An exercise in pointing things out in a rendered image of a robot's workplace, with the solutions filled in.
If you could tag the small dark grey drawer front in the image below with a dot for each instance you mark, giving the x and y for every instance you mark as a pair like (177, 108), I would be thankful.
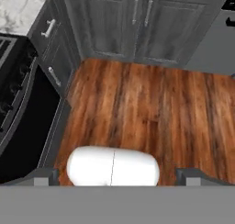
(39, 22)

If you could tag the black stove knob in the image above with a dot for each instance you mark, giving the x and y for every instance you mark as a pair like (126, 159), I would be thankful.
(31, 52)
(24, 69)
(15, 88)
(6, 107)

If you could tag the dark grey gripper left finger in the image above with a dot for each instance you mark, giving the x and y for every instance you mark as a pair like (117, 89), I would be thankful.
(46, 176)

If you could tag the dark grey cupboard door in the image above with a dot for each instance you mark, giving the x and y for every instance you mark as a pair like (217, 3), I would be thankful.
(107, 22)
(177, 28)

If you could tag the white rounded cylinder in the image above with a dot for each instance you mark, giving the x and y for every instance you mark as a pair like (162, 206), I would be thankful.
(110, 166)

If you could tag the tall dark grey drawer front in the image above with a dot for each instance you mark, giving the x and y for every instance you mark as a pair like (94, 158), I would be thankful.
(62, 62)

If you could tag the black stove with oven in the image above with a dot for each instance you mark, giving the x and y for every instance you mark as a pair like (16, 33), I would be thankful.
(18, 111)

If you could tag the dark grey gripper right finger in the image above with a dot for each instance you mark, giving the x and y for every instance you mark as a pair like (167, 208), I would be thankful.
(188, 176)

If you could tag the black oven door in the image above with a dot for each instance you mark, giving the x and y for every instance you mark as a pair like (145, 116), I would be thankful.
(30, 123)

